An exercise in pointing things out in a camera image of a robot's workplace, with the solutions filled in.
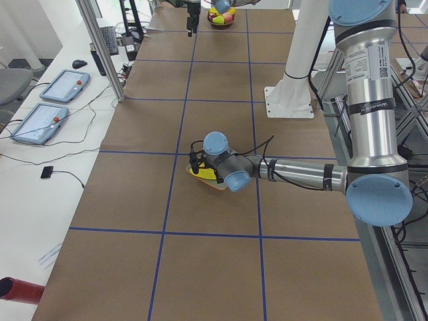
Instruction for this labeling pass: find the upper blue teach pendant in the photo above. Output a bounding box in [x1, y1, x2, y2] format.
[39, 70, 90, 103]

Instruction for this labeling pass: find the grey square plate orange rim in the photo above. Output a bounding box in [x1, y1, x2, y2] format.
[192, 176, 227, 191]

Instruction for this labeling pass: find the black keyboard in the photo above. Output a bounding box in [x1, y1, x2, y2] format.
[100, 26, 119, 56]

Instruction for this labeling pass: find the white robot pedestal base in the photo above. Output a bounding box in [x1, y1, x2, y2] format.
[264, 0, 329, 119]

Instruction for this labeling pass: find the wicker fruit basket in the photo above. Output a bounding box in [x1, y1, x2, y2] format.
[207, 8, 235, 27]

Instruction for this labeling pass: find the blue teach pendant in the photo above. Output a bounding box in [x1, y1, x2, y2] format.
[39, 70, 90, 103]
[11, 102, 69, 145]

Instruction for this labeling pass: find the brown paper table mat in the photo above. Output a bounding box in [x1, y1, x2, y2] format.
[34, 9, 383, 320]

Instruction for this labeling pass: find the black computer mouse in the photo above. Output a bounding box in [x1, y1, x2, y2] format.
[72, 60, 88, 70]

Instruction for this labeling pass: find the small black box with cable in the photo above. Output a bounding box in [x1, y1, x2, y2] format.
[40, 166, 54, 179]

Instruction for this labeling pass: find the lower blue teach pendant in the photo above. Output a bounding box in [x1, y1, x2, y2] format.
[11, 102, 69, 145]

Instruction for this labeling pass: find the yellow banana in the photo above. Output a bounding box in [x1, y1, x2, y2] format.
[208, 7, 222, 19]
[187, 165, 217, 181]

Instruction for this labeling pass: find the aluminium frame post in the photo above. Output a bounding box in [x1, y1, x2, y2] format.
[76, 0, 124, 102]

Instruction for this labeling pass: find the green pear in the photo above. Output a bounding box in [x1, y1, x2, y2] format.
[212, 16, 225, 25]

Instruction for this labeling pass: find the red cylinder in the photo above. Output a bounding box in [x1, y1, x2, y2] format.
[1, 277, 45, 305]

